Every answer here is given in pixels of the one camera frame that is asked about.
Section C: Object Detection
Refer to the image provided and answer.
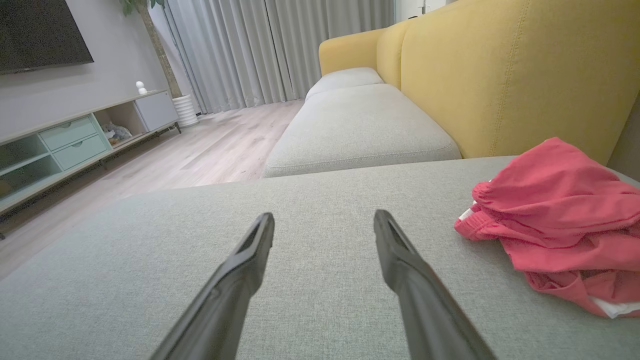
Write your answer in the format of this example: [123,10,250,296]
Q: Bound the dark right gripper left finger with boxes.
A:
[150,212,276,360]

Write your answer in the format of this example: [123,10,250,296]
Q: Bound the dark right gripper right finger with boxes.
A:
[373,209,498,360]

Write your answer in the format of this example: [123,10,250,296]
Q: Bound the red shorts with white stripe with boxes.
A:
[454,137,640,276]

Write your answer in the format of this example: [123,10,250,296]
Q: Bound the red and white jersey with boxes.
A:
[522,267,640,319]

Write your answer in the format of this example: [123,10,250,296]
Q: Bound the large grey sofa ottoman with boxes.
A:
[0,156,640,360]

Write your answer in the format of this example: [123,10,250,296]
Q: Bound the white ribbed plant pot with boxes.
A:
[172,95,200,128]

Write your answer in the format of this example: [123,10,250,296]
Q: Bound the grey sofa seat cushion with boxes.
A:
[306,67,385,100]
[262,83,462,179]

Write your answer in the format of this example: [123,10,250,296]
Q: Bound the grey soft toy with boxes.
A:
[101,122,134,147]

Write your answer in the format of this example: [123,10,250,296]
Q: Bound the long low tv cabinet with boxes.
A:
[0,89,182,241]

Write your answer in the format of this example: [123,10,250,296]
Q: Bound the yellow sofa back cushion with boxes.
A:
[400,0,640,166]
[376,20,417,91]
[319,28,389,77]

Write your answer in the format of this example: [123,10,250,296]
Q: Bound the grey pleated curtain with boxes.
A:
[164,0,397,115]

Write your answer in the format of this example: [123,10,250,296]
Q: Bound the potted tree in white pot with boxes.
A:
[120,0,184,99]

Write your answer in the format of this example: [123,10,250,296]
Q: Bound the black flat tv screen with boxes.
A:
[0,0,95,76]

